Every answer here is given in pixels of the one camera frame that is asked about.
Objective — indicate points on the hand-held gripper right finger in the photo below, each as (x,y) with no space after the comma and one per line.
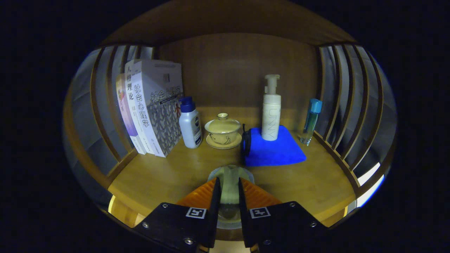
(281,225)

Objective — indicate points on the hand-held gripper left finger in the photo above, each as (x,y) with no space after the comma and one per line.
(175,225)

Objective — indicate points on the wooden countertop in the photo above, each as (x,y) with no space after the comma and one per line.
(168,175)

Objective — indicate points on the wooden cabinet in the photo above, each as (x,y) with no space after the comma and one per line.
(225,63)

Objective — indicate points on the blue folded cloth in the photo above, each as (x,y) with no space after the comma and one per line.
(277,153)

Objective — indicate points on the white bottle with blue cap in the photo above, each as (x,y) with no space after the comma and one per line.
(190,128)

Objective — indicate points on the white furniture unit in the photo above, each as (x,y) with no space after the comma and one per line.
(369,172)

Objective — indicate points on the yellow lidded teacup with saucer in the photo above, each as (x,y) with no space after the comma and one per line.
(222,131)

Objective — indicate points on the clear bottle with teal cap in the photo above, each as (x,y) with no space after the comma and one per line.
(311,121)

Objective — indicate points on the white pump bottle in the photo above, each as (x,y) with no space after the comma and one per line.
(271,116)

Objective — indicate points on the grey patterned book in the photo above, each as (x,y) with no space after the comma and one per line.
(161,112)

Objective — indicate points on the white book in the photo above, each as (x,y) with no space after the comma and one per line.
(135,109)

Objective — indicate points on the purple book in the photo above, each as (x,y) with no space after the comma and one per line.
(124,112)

